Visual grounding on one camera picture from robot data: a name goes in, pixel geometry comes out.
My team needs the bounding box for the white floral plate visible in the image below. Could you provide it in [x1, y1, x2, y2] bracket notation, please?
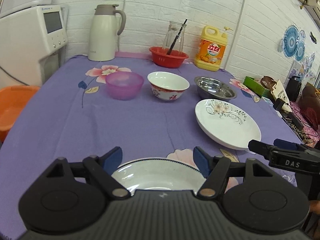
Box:
[195, 99, 261, 151]

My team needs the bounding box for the yellow detergent bottle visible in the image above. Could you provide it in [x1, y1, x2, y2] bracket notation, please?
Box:
[194, 25, 232, 72]

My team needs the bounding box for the purple floral tablecloth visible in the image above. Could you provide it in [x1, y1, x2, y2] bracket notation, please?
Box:
[0, 51, 304, 240]

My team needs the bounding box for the white red ceramic bowl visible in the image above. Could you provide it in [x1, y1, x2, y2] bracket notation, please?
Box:
[147, 72, 190, 101]

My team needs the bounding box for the green box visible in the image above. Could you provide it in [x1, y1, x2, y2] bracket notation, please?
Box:
[243, 76, 272, 99]

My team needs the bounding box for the glass pitcher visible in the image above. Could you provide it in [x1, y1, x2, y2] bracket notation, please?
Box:
[162, 21, 187, 55]

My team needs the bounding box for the red plastic basket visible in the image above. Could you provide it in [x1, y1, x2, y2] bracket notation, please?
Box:
[149, 47, 189, 68]

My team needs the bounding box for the blue paper fan decoration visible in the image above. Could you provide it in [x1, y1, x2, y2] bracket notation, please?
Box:
[278, 25, 306, 62]

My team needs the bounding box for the stainless steel bowl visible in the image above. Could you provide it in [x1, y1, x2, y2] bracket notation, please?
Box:
[194, 76, 237, 101]

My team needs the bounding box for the white thermos jug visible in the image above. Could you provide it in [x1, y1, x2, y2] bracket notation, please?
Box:
[88, 4, 126, 61]

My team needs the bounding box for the black power adapter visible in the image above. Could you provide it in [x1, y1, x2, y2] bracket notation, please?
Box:
[273, 98, 287, 111]

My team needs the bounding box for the beige tote bag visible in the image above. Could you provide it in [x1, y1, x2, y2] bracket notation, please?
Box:
[260, 76, 292, 113]

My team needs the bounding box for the orange plastic basin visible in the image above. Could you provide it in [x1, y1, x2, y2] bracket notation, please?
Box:
[0, 86, 40, 142]

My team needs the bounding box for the white water dispenser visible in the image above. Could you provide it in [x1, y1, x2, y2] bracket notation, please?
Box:
[1, 5, 68, 87]

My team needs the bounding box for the purple plastic bowl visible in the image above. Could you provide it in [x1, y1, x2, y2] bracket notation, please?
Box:
[105, 72, 144, 100]

